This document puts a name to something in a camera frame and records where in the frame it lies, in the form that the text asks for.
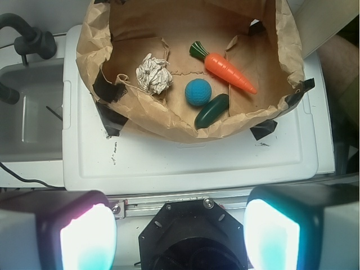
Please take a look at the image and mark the orange toy carrot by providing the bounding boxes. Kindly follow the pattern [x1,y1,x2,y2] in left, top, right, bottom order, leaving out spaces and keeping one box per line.
[189,41,257,95]

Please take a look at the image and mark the white paper ball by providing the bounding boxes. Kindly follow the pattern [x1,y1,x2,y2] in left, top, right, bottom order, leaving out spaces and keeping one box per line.
[136,53,173,95]

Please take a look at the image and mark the grey plastic tub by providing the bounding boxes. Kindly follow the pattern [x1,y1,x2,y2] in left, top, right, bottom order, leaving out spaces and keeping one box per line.
[1,58,64,163]

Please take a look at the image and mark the black tape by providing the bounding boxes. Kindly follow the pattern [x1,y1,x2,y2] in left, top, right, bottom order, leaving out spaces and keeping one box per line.
[93,70,128,103]
[248,21,266,37]

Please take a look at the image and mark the brown paper bag liner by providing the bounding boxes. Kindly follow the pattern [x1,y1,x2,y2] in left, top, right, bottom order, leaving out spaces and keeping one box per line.
[76,1,305,143]

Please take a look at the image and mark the black tape strip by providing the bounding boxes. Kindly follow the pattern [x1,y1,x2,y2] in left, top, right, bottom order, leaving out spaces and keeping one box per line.
[250,120,278,141]
[285,78,315,111]
[96,102,128,137]

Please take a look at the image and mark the blue dimpled ball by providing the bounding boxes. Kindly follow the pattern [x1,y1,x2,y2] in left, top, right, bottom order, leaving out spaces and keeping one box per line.
[184,79,212,106]

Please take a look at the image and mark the white plastic bin lid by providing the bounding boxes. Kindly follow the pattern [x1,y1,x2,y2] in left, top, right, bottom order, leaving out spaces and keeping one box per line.
[62,26,318,195]

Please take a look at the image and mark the black tape inner left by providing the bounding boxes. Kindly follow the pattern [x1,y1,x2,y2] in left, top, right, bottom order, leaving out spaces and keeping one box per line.
[93,70,128,103]

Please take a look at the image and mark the black cable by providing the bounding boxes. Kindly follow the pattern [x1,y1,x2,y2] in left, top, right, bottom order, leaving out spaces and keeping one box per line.
[0,161,59,188]

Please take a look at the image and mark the silver metal rail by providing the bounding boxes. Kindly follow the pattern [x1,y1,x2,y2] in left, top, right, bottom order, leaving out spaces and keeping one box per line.
[107,190,250,219]

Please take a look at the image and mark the dark green toy cucumber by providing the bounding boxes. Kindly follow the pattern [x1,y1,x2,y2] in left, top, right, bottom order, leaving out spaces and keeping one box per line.
[194,93,230,129]

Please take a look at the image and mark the black tape upper right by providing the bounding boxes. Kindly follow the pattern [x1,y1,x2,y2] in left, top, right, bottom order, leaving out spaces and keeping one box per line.
[248,21,266,37]

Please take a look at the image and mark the black tape strip left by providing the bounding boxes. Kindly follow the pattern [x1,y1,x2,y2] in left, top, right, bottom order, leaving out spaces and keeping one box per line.
[96,102,128,137]

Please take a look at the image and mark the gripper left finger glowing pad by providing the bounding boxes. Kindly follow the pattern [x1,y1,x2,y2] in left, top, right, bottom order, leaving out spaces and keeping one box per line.
[1,190,117,269]

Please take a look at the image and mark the black tape strip lower right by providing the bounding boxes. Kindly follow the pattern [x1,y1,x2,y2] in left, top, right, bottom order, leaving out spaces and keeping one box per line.
[250,120,278,141]

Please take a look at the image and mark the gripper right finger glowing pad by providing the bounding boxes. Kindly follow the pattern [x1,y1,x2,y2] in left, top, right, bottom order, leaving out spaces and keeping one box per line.
[244,183,359,269]

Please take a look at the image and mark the black octagonal camera mount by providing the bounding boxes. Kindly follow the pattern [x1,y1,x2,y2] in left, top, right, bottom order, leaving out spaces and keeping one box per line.
[138,202,249,269]

